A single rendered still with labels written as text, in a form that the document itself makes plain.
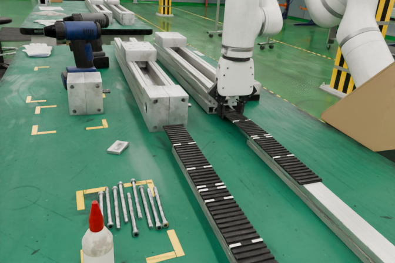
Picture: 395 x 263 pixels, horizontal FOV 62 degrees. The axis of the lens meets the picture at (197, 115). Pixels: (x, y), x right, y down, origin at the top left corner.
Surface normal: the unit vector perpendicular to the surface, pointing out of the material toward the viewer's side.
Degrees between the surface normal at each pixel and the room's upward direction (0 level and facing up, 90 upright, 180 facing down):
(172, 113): 90
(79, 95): 90
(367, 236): 0
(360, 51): 69
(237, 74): 90
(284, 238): 0
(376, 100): 90
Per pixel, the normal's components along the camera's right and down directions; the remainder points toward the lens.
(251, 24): 0.44, 0.36
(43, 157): 0.06, -0.92
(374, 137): -0.95, 0.07
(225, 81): 0.22, 0.37
